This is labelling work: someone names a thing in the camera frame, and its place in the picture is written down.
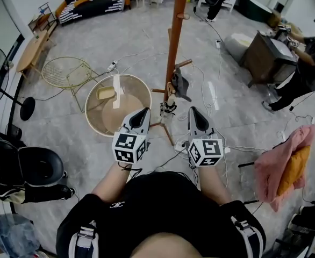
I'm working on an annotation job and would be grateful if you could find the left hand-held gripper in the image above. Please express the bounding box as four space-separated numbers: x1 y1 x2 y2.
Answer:
111 107 152 164

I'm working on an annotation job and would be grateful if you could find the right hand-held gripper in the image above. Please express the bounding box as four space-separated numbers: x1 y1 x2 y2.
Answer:
187 106 225 168

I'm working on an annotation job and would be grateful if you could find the orange wooden coat stand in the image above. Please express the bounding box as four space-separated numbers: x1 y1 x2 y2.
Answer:
149 0 202 147

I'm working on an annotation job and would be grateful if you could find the person's left forearm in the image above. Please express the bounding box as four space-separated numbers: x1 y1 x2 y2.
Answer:
91 161 133 205

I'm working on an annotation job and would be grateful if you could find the person's right forearm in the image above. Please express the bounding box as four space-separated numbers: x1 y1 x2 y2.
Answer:
197 163 232 206

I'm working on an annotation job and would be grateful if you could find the small metal shelf rack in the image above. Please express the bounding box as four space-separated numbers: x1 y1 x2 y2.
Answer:
27 2 59 35

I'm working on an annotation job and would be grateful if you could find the small yellow tray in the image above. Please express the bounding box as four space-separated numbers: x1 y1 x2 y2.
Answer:
96 85 116 101

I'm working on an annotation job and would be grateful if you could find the pink padded jacket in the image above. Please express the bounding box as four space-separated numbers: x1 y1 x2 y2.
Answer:
254 124 315 213

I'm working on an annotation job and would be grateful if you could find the person's torso in black shirt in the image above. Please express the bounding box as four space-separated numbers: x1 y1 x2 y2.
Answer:
55 170 267 258

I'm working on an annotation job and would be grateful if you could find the grey cap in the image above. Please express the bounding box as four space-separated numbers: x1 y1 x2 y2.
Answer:
170 68 192 103

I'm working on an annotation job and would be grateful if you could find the orange pillow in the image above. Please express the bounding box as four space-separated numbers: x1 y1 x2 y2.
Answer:
276 145 312 197

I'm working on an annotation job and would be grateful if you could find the dark wooden side cabinet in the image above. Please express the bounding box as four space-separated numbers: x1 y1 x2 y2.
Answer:
239 30 299 89

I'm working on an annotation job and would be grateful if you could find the white shoe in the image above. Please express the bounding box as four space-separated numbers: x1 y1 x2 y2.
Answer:
287 212 298 231

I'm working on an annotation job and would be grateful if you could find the light wooden coffee table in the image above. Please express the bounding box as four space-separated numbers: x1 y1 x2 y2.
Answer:
15 30 57 79

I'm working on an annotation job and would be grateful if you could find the black and white striped blanket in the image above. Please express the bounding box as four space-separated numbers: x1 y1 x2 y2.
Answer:
59 0 126 24

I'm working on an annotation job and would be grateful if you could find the clear plastic bag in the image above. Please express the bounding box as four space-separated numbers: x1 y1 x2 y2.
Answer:
0 213 41 258

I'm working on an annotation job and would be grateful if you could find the cardboard box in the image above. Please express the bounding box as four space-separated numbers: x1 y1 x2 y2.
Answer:
267 8 304 35

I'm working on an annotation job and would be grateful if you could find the white floor cable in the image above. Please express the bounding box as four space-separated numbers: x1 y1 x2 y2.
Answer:
177 55 268 189

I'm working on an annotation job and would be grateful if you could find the gold wire round table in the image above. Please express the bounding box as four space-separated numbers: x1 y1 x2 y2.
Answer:
41 56 101 113

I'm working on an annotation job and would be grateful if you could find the black floor cable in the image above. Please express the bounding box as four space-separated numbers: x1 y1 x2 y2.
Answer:
194 6 224 42

